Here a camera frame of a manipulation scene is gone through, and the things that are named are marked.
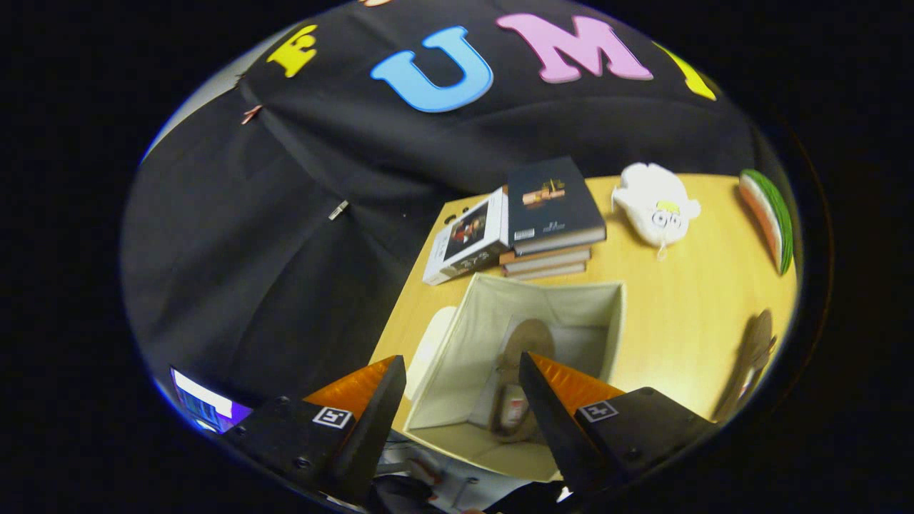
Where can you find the white plush toy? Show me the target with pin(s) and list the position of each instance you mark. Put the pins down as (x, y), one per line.
(653, 196)

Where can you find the brown fuzzy shoe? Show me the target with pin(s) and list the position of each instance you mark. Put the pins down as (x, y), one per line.
(757, 350)
(528, 339)

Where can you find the black backdrop cloth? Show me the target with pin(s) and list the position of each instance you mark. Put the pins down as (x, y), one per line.
(285, 250)

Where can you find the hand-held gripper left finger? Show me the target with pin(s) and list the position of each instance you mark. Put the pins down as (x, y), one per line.
(368, 428)

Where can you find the brown cover book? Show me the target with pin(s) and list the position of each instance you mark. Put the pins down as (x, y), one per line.
(546, 255)
(546, 271)

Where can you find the watermelon slice plush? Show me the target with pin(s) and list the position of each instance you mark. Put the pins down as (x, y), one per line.
(771, 214)

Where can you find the lit screen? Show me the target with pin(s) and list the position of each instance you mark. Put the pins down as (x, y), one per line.
(207, 403)

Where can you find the dark blue book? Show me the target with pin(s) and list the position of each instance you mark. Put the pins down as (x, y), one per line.
(553, 200)

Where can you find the white cover book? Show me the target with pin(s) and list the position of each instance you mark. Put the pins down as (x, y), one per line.
(468, 239)

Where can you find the grey fabric storage box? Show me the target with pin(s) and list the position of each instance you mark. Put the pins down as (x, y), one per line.
(471, 335)

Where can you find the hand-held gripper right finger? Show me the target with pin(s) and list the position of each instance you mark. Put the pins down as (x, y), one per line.
(557, 428)

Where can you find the copper clip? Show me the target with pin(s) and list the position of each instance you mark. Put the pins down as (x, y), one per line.
(251, 114)

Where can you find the small metal clip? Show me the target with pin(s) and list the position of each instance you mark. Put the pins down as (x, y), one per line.
(338, 210)

